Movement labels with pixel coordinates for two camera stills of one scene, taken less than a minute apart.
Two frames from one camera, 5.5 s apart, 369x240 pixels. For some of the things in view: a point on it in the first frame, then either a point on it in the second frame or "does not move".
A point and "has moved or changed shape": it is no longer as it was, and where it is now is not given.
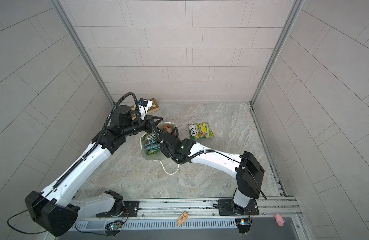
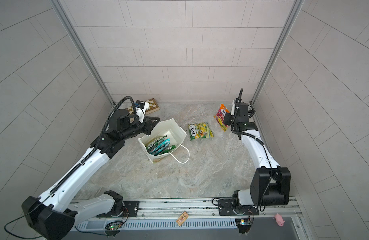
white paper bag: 158,156 has moved or changed shape
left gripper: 147,119 does not move
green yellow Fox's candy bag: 200,130 does not move
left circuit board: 113,229 does not move
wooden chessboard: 154,107 does not move
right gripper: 162,149 → 228,116
